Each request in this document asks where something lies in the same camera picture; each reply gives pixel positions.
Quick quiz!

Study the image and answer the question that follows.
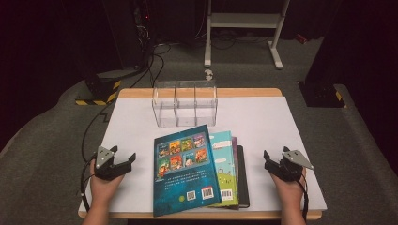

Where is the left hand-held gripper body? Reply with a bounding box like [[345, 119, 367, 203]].
[[94, 144, 125, 182]]

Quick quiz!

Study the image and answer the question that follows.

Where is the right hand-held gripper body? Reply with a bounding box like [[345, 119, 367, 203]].
[[271, 149, 314, 183]]

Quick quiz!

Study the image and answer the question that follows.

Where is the black notebook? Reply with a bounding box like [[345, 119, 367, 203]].
[[237, 144, 251, 209]]

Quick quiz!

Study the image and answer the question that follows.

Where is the purple paperback book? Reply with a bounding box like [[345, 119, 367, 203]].
[[231, 136, 240, 210]]

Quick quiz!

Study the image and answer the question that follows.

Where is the light blue green picture book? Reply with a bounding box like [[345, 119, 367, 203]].
[[207, 130, 239, 208]]

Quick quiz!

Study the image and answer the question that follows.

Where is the dark blue picture book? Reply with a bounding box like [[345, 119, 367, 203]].
[[152, 124, 223, 218]]

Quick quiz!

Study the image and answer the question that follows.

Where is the clear acrylic book rack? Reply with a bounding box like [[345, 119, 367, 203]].
[[152, 79, 219, 128]]

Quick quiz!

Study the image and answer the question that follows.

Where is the person's left hand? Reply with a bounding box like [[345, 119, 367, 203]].
[[89, 158, 126, 203]]

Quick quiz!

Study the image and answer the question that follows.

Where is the person's right hand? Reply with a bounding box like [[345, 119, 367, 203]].
[[269, 168, 308, 208]]

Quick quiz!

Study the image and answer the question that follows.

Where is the yellow striped black stand base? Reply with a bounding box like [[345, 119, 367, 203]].
[[74, 73, 122, 107]]

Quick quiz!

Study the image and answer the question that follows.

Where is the wooden table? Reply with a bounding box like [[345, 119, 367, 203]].
[[78, 87, 323, 220]]

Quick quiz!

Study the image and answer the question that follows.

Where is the black computer tower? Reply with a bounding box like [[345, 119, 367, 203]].
[[102, 0, 158, 69]]

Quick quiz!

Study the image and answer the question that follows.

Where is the white metal stand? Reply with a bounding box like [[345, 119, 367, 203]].
[[204, 0, 291, 70]]

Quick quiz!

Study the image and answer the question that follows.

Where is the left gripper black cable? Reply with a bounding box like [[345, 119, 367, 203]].
[[79, 157, 97, 214]]

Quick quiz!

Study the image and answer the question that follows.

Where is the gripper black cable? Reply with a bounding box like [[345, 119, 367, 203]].
[[79, 157, 97, 214], [297, 177, 311, 223]]

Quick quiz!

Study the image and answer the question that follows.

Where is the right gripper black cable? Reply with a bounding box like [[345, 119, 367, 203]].
[[297, 177, 311, 223]]

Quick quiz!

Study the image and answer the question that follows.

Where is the black floor cable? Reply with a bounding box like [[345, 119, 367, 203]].
[[81, 46, 158, 163]]

